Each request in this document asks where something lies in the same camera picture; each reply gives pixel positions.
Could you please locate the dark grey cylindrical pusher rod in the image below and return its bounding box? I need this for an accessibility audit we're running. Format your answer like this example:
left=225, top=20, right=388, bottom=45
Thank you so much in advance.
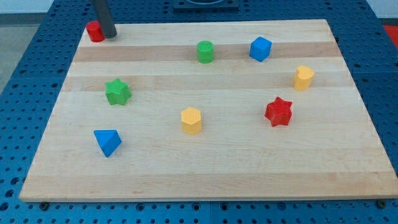
left=91, top=0, right=118, bottom=39

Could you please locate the yellow heart block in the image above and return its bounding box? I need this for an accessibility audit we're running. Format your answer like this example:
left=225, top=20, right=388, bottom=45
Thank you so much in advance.
left=294, top=65, right=315, bottom=91

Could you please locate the red cylinder block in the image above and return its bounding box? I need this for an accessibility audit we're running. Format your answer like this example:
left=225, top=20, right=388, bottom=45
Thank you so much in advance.
left=86, top=21, right=105, bottom=42

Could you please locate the green star block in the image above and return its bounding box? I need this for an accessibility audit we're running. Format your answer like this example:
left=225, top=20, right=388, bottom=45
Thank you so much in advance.
left=105, top=78, right=131, bottom=105

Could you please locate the green cylinder block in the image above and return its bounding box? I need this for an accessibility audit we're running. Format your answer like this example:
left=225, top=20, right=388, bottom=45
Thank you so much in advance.
left=197, top=40, right=214, bottom=63

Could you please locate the blue triangle block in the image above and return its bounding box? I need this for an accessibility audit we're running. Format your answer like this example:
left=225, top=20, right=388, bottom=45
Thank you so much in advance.
left=94, top=129, right=122, bottom=157

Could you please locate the yellow hexagon block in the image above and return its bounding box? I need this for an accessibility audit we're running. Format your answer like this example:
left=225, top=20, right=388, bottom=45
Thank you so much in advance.
left=181, top=108, right=202, bottom=135

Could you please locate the blue cube block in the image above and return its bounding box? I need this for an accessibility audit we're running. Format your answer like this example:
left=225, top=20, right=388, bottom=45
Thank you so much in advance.
left=249, top=37, right=272, bottom=62

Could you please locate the light wooden board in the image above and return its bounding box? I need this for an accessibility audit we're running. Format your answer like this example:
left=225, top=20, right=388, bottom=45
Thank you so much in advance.
left=19, top=19, right=397, bottom=202

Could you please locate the red star block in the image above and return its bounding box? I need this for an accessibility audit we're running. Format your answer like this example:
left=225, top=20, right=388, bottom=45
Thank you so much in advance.
left=264, top=96, right=293, bottom=127

